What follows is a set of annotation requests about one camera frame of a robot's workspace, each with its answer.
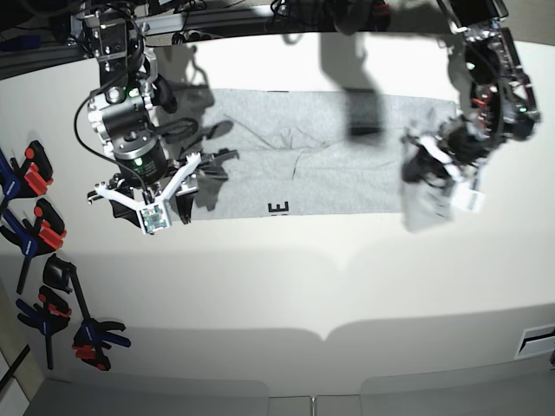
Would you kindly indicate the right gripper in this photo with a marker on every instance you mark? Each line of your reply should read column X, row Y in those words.
column 156, row 169

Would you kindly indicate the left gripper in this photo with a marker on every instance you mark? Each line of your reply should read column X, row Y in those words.
column 469, row 144

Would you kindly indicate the grey T-shirt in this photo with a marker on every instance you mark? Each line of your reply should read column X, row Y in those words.
column 307, row 152

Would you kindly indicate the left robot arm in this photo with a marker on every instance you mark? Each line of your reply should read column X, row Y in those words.
column 503, row 106

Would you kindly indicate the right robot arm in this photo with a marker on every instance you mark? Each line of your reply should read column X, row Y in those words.
column 122, row 110

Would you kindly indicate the blue red clamp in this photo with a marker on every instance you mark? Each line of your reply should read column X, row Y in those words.
column 28, row 180
column 45, row 236

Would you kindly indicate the upper blue red clamp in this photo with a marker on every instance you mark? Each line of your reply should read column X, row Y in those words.
column 28, row 180

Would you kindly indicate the long black bar clamp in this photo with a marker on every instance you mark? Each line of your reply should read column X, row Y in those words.
column 93, row 338

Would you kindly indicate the lower left blue clamp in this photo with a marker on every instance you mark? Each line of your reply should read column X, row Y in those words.
column 49, row 318

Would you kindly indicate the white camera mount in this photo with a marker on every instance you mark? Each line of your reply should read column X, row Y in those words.
column 152, row 213
column 459, row 186

